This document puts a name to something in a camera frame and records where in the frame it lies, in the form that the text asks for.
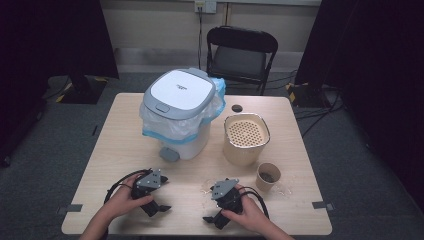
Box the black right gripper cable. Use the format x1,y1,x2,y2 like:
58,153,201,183
237,185,271,220

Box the clear blue-edged trash bag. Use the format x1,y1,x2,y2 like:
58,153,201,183
139,77,227,145

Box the black folding chair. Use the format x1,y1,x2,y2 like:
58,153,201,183
205,25,280,96

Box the grey tape strip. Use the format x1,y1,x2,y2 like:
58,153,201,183
311,200,336,211
56,203,84,216

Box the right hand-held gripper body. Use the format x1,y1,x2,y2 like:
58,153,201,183
210,177,245,231

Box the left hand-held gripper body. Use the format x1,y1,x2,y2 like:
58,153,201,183
131,168,164,218

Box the person's left hand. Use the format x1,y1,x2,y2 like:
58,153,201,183
99,173,155,222

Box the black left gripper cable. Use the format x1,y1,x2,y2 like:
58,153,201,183
103,168,152,205

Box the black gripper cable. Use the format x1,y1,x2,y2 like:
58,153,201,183
237,185,271,220
103,168,152,205

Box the person's right hand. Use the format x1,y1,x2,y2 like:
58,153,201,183
221,184,268,235

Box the beige strainer bucket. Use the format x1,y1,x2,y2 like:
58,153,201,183
222,112,271,167

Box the white pedal trash can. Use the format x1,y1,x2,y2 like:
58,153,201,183
139,67,228,163

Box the brown paper cup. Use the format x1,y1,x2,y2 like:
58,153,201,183
255,162,282,193

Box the black wall cable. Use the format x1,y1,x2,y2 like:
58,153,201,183
197,5,204,70

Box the white wall socket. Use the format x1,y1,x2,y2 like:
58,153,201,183
194,0,218,15

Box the black floor cables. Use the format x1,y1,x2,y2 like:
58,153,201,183
266,69,345,138

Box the dark curtain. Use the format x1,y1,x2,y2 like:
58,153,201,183
0,0,120,168
294,0,424,214

